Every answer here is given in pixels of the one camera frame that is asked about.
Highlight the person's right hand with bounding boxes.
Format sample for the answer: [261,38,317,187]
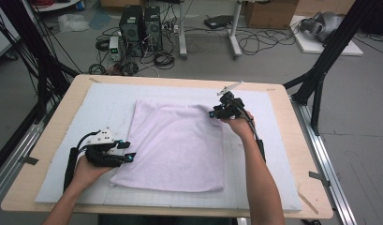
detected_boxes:
[222,111,257,141]

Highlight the coiled black cable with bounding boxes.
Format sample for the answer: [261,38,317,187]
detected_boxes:
[154,51,176,70]

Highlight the right hand-held gripper cable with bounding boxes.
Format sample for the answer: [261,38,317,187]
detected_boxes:
[239,106,268,163]

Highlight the wide black computer tower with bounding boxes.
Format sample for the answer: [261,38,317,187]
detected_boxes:
[118,5,145,58]

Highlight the blue floor sheet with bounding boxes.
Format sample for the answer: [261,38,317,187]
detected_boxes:
[88,8,113,31]

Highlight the pale purple printed towel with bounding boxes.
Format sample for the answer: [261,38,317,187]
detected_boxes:
[109,98,226,193]

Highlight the thin wooden stick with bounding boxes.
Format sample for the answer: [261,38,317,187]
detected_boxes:
[296,190,320,216]

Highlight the white power supply box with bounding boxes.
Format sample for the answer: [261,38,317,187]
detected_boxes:
[109,36,122,62]

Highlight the flat black device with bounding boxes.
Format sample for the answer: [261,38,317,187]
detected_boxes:
[203,14,234,30]

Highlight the brown cardboard box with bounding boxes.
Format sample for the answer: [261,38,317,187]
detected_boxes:
[243,0,300,30]

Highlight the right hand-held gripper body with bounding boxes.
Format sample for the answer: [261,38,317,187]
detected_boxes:
[214,81,246,121]

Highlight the narrow black computer tower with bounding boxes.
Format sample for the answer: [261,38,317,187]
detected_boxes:
[143,6,164,53]

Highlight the aluminium rail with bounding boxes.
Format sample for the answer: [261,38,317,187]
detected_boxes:
[290,97,359,225]
[0,120,47,204]

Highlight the white foam mat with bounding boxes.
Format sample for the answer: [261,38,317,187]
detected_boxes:
[34,82,302,212]

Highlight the black frame strut with cables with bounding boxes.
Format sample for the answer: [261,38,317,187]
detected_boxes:
[0,0,81,124]

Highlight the left hand-held gripper cable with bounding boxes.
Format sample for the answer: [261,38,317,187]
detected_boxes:
[63,130,101,192]

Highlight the white desk leg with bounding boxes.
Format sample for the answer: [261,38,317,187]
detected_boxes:
[178,0,188,60]
[228,0,243,59]

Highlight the hand-held gripper cable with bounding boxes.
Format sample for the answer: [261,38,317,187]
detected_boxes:
[239,106,268,163]
[63,130,101,192]

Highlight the clear plastic bag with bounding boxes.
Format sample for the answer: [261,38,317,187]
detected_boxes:
[57,12,90,34]

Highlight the grey tape strip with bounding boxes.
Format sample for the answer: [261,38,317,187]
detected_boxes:
[19,155,39,166]
[308,171,331,188]

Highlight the white floor board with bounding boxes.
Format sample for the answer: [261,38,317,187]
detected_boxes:
[288,14,364,57]

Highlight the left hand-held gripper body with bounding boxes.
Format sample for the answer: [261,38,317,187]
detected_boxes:
[84,127,127,169]

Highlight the loose black floor cables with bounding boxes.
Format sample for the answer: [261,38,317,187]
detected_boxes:
[235,27,299,57]

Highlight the person's left hand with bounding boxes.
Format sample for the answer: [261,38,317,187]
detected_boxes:
[67,155,114,192]

